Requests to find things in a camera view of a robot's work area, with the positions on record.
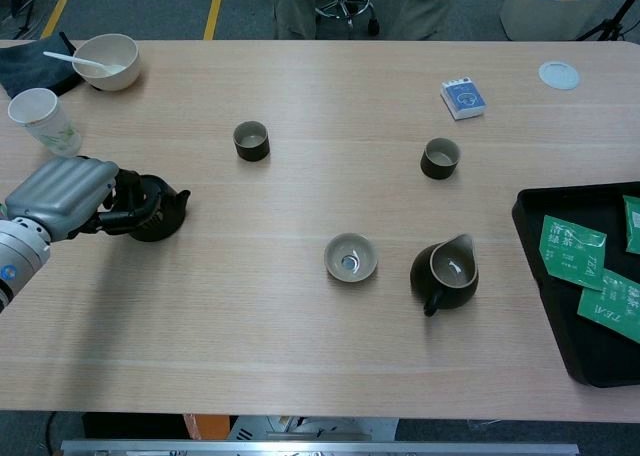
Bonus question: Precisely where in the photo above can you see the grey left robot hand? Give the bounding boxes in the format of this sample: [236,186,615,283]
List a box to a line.
[4,156,162,242]

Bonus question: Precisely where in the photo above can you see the black teapot with handle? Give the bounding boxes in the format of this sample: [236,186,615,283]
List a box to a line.
[114,174,192,243]

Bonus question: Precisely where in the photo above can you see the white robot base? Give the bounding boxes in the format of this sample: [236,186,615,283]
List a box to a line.
[227,415,400,442]

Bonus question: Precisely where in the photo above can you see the dark cylindrical teacup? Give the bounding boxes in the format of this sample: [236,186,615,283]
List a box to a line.
[232,120,272,162]
[419,137,462,181]

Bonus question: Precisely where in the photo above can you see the white paper cup green print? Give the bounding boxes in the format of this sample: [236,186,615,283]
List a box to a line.
[7,87,83,157]

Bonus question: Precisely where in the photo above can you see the cream bowl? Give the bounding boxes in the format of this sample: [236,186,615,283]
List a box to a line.
[72,33,140,93]

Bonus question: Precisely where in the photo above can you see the dark grey cloth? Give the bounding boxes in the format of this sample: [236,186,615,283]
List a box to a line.
[0,31,84,99]

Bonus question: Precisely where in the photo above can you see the white plastic spoon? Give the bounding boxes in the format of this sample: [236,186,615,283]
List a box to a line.
[42,50,127,76]

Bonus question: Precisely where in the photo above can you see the orange object under table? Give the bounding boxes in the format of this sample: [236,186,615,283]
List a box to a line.
[182,413,231,441]

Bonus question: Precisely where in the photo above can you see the wide grey tea bowl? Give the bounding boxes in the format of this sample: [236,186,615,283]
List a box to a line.
[323,232,379,283]

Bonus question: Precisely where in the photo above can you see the person leg khaki trousers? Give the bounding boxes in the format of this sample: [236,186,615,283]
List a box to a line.
[272,0,319,41]
[387,0,459,41]

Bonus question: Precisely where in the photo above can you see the blue and white card box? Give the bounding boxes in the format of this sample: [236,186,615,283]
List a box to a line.
[439,75,487,122]

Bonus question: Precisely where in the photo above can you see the green tea packet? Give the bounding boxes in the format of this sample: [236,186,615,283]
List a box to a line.
[622,194,640,256]
[576,268,640,345]
[538,214,608,292]

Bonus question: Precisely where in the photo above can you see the grey round table cap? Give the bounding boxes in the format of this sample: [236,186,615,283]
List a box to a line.
[538,60,582,91]

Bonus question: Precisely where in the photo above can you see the white storage bin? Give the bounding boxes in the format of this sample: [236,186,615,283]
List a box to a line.
[499,0,609,41]

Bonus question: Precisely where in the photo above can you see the black plastic tray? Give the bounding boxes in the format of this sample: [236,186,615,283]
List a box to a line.
[510,180,640,389]

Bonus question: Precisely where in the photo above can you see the black tripod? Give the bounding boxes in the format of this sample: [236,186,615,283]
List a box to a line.
[574,0,640,42]

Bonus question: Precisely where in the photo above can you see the aluminium rail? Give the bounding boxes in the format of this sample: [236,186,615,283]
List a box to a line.
[59,438,580,456]

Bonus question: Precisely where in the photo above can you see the dark tea pitcher with handle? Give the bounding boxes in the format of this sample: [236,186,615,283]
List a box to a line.
[409,233,480,318]

